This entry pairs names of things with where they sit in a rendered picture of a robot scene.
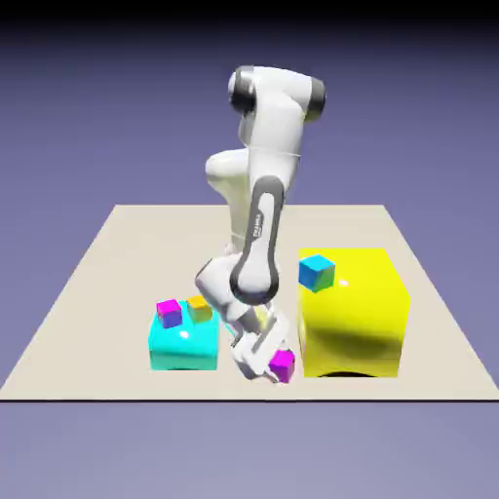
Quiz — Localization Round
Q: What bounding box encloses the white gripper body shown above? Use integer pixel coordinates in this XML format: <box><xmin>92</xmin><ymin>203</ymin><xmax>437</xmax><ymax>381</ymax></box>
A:
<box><xmin>230</xmin><ymin>311</ymin><xmax>291</xmax><ymax>384</ymax></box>

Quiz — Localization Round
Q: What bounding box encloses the small purple cube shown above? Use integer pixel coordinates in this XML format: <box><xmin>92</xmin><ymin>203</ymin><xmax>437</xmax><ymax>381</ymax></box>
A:
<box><xmin>268</xmin><ymin>349</ymin><xmax>296</xmax><ymax>384</ymax></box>

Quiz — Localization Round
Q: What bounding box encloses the small orange cube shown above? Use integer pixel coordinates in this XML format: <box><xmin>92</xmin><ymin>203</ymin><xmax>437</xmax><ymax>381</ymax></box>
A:
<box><xmin>185</xmin><ymin>294</ymin><xmax>214</xmax><ymax>325</ymax></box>

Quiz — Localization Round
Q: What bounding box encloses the small magenta cube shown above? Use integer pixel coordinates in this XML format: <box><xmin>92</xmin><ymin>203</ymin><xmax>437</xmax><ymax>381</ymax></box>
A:
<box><xmin>156</xmin><ymin>298</ymin><xmax>183</xmax><ymax>329</ymax></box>

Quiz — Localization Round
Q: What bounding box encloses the small blue cube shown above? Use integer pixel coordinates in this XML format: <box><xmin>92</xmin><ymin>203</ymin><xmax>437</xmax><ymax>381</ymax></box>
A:
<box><xmin>298</xmin><ymin>253</ymin><xmax>336</xmax><ymax>294</ymax></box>

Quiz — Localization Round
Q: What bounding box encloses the large cyan box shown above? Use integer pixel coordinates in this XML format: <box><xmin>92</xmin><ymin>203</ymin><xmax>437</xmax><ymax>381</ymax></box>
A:
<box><xmin>147</xmin><ymin>298</ymin><xmax>220</xmax><ymax>372</ymax></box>

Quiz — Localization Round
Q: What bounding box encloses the large yellow box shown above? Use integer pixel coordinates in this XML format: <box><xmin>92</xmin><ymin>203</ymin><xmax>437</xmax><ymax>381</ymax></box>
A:
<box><xmin>297</xmin><ymin>248</ymin><xmax>411</xmax><ymax>379</ymax></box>

